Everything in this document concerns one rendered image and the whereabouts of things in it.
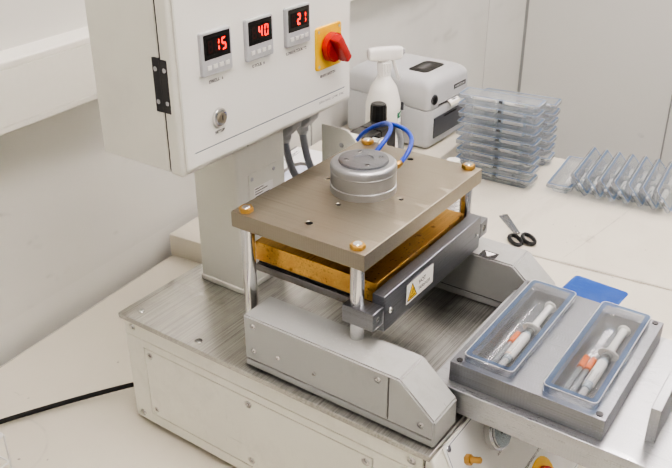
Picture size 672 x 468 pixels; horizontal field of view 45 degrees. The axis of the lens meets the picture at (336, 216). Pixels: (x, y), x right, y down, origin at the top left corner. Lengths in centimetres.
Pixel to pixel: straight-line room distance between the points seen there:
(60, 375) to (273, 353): 47
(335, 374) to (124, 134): 36
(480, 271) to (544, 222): 67
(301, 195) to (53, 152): 52
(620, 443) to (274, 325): 38
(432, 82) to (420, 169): 88
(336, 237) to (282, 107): 23
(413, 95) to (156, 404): 102
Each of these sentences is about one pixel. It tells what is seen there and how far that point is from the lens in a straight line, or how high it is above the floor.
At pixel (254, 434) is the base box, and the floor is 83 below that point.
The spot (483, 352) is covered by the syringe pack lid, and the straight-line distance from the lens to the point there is 87.
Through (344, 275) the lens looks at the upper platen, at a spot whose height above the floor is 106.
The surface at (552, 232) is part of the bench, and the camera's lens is 169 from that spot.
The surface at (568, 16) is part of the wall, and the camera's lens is 338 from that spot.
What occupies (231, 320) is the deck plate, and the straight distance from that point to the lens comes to 105.
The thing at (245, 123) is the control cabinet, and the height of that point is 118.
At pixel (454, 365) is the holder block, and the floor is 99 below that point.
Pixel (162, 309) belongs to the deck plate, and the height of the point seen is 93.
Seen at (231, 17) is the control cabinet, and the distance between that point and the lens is 92.
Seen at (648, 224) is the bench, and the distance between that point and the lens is 178.
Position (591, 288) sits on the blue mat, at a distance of 151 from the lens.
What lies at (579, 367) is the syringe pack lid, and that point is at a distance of 87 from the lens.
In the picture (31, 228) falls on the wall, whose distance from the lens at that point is 135.
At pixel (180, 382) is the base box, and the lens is 107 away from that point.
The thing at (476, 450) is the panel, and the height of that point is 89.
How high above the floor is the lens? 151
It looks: 27 degrees down
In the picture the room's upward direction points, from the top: straight up
